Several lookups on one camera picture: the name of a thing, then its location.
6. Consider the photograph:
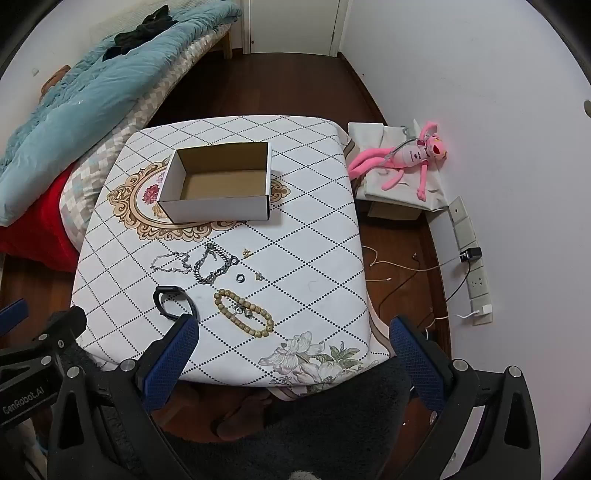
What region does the brown wooden bed part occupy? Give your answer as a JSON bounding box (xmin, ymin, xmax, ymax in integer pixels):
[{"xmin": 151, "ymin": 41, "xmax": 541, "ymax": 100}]
[{"xmin": 39, "ymin": 65, "xmax": 72, "ymax": 94}]

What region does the thin silver chain bracelet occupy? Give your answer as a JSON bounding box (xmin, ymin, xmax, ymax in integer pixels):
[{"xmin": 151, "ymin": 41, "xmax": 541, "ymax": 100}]
[{"xmin": 150, "ymin": 251, "xmax": 192, "ymax": 275}]

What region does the dark grey fuzzy rug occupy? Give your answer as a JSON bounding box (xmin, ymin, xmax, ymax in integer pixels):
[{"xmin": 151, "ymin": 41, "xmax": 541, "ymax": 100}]
[{"xmin": 157, "ymin": 357, "xmax": 416, "ymax": 480}]

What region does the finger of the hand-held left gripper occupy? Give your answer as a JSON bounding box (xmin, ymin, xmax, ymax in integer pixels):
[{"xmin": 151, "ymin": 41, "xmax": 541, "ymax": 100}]
[
  {"xmin": 0, "ymin": 299, "xmax": 27, "ymax": 335},
  {"xmin": 0, "ymin": 305, "xmax": 88, "ymax": 370}
]

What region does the beige cable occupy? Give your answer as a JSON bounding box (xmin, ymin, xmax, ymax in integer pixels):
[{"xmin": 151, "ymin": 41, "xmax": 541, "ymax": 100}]
[{"xmin": 362, "ymin": 246, "xmax": 462, "ymax": 283}]

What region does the chunky silver chain bracelet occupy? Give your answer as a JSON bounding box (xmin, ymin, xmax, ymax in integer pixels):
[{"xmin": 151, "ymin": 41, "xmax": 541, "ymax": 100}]
[{"xmin": 194, "ymin": 243, "xmax": 240, "ymax": 284}]

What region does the wooden bead bracelet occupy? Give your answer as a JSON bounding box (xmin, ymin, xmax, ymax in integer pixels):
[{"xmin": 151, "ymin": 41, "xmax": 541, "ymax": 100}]
[{"xmin": 213, "ymin": 289, "xmax": 275, "ymax": 337}]

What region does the black wrist band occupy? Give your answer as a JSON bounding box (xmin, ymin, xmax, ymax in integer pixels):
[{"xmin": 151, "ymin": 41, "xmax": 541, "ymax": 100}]
[{"xmin": 154, "ymin": 286, "xmax": 200, "ymax": 324}]

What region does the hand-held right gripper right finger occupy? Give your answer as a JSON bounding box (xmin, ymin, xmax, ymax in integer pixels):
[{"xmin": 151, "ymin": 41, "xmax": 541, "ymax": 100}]
[{"xmin": 389, "ymin": 315, "xmax": 542, "ymax": 480}]

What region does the wall socket strip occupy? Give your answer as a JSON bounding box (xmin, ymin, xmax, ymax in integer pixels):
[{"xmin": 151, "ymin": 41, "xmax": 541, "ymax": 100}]
[{"xmin": 448, "ymin": 196, "xmax": 494, "ymax": 326}]

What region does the black cable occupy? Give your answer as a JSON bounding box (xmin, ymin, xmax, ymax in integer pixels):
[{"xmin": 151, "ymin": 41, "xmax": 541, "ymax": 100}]
[{"xmin": 379, "ymin": 261, "xmax": 472, "ymax": 317}]

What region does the black clothing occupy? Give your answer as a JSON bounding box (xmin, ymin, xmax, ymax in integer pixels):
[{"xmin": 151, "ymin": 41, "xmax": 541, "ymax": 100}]
[{"xmin": 102, "ymin": 6, "xmax": 178, "ymax": 61}]

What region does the light blue quilt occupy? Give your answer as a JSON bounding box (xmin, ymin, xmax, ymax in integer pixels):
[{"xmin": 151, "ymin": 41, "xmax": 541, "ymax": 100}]
[{"xmin": 0, "ymin": 4, "xmax": 243, "ymax": 227}]

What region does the white door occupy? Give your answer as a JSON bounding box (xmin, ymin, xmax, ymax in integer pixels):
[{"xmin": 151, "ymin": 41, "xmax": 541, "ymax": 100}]
[{"xmin": 249, "ymin": 0, "xmax": 341, "ymax": 56}]

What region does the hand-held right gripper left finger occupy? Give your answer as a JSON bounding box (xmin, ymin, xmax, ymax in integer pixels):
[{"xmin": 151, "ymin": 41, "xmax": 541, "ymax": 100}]
[{"xmin": 46, "ymin": 314, "xmax": 200, "ymax": 480}]

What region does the white cable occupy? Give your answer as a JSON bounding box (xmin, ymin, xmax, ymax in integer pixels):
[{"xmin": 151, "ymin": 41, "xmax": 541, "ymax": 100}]
[{"xmin": 431, "ymin": 310, "xmax": 481, "ymax": 325}]

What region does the pink plush toy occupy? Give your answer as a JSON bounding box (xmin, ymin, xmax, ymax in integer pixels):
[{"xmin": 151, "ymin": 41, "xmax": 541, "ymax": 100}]
[{"xmin": 347, "ymin": 121, "xmax": 450, "ymax": 201}]

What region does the red blanket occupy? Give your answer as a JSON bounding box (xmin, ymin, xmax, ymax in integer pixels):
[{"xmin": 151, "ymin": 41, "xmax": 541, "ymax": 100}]
[{"xmin": 0, "ymin": 164, "xmax": 84, "ymax": 273}]

